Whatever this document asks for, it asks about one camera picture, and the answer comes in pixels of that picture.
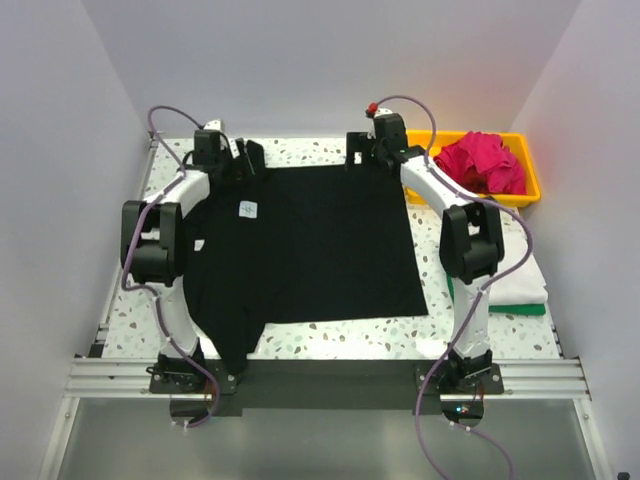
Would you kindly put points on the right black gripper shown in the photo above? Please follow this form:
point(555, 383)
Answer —
point(358, 142)

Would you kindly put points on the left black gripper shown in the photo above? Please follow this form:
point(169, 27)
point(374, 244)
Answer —
point(240, 167)

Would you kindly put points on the black t shirt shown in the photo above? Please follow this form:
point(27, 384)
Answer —
point(307, 244)

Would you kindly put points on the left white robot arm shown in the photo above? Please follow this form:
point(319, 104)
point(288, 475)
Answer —
point(154, 248)

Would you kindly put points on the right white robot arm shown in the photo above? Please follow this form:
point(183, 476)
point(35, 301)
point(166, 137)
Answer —
point(471, 244)

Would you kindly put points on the pink t shirt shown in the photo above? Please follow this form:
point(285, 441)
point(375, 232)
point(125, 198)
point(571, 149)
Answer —
point(481, 163)

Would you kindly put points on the yellow plastic bin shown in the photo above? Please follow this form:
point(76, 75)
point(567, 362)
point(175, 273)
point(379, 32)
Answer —
point(515, 142)

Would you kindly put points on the folded white t shirt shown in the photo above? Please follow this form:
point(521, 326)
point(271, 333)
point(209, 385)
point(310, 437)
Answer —
point(526, 286)

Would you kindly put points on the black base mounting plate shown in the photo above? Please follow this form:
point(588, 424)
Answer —
point(290, 384)

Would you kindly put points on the folded green t shirt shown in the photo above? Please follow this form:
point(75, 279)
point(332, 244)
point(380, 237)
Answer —
point(520, 309)

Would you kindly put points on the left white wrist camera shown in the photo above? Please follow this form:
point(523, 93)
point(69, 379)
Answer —
point(216, 125)

